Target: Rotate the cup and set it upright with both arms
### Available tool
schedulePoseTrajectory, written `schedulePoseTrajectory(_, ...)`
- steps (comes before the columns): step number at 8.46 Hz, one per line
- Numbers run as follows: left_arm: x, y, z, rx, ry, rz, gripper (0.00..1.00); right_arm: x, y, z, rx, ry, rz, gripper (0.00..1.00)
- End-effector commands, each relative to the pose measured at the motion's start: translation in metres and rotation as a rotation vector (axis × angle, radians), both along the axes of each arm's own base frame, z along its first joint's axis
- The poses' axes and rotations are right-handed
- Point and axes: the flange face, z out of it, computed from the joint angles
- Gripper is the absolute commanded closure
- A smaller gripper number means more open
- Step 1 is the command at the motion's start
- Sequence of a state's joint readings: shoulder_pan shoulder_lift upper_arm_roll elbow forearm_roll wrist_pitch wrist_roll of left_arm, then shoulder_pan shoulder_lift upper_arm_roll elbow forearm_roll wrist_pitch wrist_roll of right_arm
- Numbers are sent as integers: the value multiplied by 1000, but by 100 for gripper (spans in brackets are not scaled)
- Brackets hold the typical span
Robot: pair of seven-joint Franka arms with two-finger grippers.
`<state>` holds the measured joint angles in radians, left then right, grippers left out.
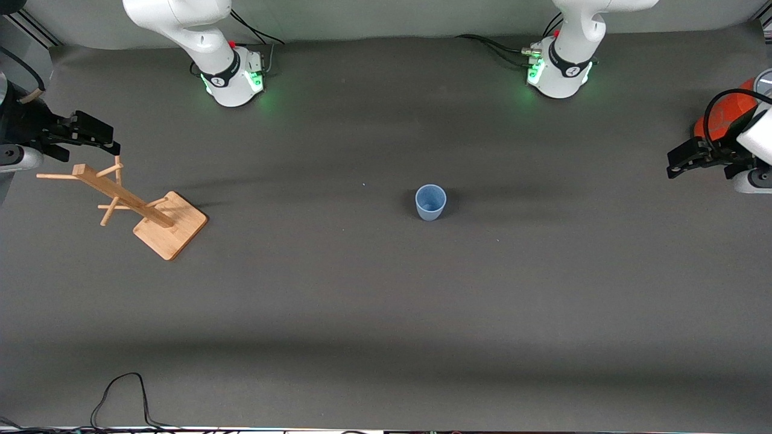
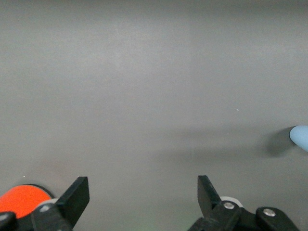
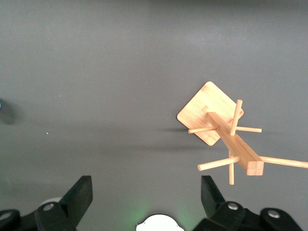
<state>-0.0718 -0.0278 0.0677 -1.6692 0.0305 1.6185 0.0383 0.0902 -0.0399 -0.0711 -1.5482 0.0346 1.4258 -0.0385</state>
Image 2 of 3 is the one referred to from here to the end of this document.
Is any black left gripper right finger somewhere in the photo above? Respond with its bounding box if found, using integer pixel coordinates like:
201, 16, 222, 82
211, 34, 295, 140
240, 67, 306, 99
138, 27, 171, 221
187, 175, 300, 231

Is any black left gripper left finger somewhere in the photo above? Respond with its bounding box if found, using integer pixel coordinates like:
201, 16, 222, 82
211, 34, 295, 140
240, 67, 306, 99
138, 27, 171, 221
0, 176, 90, 231

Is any light blue cup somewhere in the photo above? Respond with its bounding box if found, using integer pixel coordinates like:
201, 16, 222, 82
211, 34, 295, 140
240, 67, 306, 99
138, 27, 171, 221
289, 125, 308, 154

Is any orange can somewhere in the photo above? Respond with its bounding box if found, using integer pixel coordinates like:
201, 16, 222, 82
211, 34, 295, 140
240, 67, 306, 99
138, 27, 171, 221
0, 184, 53, 219

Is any dark grey table mat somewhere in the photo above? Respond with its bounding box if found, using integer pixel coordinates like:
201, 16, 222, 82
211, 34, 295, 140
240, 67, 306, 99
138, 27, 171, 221
0, 0, 308, 231

